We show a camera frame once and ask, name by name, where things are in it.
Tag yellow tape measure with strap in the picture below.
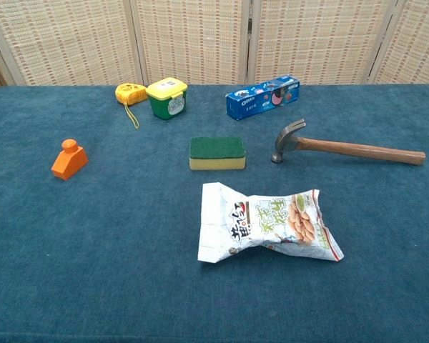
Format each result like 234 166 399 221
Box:
114 82 148 130

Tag white peanut snack bag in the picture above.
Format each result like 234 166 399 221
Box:
197 182 345 265

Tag green and yellow sponge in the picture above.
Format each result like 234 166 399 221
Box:
189 136 247 171

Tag blue felt table cover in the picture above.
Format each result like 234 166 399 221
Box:
0 84 429 343

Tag wooden handle claw hammer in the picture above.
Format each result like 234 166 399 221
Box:
270 118 427 166

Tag green bin with yellow lid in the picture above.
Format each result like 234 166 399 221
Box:
145 77 189 121

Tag woven folding screen panel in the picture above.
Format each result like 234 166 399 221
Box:
368 0 429 86
130 0 255 86
248 0 401 86
0 0 147 86

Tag blue Oreo cookie box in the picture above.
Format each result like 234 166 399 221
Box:
225 74 301 121

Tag orange toy block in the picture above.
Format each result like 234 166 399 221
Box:
51 139 89 182

